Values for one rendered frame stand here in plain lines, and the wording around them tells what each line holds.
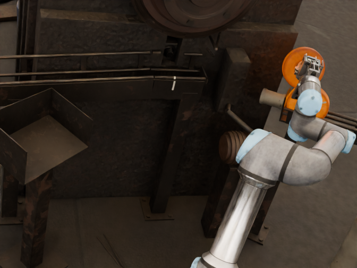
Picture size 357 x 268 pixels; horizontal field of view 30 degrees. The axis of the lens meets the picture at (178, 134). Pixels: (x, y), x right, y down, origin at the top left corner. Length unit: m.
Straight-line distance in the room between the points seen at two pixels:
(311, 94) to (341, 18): 2.71
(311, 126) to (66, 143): 0.81
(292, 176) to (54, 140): 0.80
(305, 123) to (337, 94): 1.77
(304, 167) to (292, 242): 1.14
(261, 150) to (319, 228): 1.27
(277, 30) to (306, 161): 0.81
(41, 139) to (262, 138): 0.75
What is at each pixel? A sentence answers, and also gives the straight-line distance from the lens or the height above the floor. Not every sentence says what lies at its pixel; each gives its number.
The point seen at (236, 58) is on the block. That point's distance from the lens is 2.44.
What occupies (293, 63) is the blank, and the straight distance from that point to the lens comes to 2.49.
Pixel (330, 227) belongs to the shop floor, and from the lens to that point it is 3.12.
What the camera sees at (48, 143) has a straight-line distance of 2.20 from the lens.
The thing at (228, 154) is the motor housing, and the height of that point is 0.48.
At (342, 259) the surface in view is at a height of 0.34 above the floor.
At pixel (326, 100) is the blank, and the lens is 2.47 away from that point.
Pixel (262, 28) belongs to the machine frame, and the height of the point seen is 0.87.
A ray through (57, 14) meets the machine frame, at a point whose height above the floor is 0.87.
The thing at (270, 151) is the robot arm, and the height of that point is 0.92.
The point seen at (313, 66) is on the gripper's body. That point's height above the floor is 0.90.
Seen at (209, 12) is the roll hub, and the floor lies 1.03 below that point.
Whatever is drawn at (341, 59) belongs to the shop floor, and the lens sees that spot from 4.36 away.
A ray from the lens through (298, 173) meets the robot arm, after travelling 1.86.
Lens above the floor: 2.05
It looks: 38 degrees down
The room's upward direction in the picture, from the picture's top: 15 degrees clockwise
